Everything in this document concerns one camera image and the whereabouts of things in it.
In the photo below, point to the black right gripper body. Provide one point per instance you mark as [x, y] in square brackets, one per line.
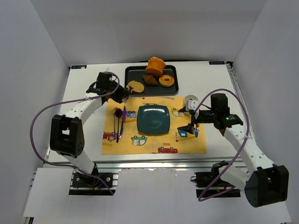
[193, 118]

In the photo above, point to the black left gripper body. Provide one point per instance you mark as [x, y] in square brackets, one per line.
[122, 94]

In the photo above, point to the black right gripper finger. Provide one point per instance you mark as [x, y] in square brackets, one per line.
[186, 110]
[188, 128]

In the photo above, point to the brown bread slice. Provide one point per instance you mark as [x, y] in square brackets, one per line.
[135, 87]

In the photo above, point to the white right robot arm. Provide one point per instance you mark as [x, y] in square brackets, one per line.
[251, 171]

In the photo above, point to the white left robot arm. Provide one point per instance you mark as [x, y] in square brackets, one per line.
[67, 135]

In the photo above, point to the orange pumpkin bread loaf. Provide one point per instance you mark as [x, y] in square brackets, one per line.
[155, 67]

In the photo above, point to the pale green cup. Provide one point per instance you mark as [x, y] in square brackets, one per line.
[189, 97]

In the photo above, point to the purple iridescent spoon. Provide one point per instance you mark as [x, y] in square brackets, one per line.
[118, 114]

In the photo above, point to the purple iridescent knife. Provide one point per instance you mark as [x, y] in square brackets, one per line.
[122, 122]

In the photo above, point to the black serving tray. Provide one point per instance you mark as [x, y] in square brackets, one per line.
[136, 73]

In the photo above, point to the dark teal square plate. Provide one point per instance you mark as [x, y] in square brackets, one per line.
[153, 119]

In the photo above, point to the brown croissant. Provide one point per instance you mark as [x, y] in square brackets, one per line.
[150, 80]

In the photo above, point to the glazed doughnut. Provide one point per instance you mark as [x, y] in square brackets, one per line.
[166, 81]

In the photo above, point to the yellow vehicle print placemat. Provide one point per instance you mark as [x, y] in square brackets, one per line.
[134, 142]

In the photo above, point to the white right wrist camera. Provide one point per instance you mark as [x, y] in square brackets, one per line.
[192, 108]

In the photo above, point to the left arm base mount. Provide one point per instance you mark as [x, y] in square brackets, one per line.
[82, 185]

